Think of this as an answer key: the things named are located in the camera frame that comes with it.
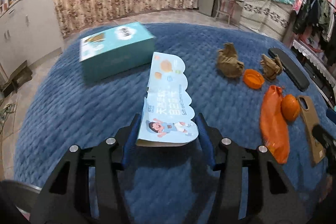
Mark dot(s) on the patterned cloth cover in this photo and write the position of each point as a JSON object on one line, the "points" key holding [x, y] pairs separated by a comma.
{"points": [[265, 16]]}

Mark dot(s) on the black flat case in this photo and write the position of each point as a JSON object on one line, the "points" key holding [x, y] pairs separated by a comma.
{"points": [[291, 69]]}

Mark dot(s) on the teal cardboard box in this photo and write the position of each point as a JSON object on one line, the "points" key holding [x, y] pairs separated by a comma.
{"points": [[115, 66]]}

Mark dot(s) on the low dark cabinet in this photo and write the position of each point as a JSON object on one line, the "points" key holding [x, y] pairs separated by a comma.
{"points": [[315, 71]]}

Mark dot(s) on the photo frames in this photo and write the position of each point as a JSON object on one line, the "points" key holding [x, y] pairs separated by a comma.
{"points": [[4, 6]]}

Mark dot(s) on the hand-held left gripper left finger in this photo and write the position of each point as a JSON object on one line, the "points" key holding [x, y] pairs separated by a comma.
{"points": [[131, 140]]}

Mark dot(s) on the orange plastic bag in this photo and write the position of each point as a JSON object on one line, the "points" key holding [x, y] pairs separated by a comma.
{"points": [[273, 129]]}

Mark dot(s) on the brown phone case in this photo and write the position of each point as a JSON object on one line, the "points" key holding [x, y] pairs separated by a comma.
{"points": [[308, 129]]}

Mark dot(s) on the pink hanging bag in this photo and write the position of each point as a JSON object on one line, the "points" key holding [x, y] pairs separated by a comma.
{"points": [[300, 1]]}

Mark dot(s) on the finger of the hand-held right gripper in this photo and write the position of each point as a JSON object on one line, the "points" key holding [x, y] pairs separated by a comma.
{"points": [[331, 117], [324, 138]]}

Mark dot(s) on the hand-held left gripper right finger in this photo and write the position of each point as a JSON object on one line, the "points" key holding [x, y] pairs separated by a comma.
{"points": [[207, 140]]}

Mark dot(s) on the crumpled rag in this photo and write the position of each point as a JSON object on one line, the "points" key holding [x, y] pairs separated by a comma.
{"points": [[6, 111]]}

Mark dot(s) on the blue quilted blanket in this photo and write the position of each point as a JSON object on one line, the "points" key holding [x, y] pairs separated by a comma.
{"points": [[78, 121]]}

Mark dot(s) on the white lace cloth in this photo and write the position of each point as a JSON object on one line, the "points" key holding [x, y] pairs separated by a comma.
{"points": [[312, 56]]}

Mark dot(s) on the brown crumpled paper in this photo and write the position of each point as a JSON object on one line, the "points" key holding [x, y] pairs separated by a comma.
{"points": [[229, 64], [271, 69]]}

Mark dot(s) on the small orange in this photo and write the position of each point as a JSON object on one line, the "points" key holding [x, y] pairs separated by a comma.
{"points": [[290, 107]]}

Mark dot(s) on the row of hanging clothes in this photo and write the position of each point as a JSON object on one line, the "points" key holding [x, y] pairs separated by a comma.
{"points": [[317, 19]]}

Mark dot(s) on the small wooden stool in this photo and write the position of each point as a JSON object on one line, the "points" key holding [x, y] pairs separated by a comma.
{"points": [[18, 77]]}

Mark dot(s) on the white cabinet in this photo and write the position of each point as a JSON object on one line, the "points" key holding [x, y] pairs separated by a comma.
{"points": [[31, 29]]}

